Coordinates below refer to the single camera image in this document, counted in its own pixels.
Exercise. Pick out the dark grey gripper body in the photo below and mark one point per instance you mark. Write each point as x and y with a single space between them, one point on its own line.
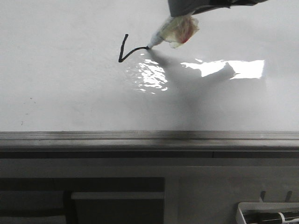
184 7

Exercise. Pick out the white whiteboard marker with tape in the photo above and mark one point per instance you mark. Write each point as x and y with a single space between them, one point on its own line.
176 31

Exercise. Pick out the white whiteboard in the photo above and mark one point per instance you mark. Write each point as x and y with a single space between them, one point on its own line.
231 91

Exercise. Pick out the dark cabinet panel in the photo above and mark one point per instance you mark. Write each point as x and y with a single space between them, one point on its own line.
133 200

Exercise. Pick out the white wire marker tray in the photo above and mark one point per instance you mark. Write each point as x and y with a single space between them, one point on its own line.
267 213

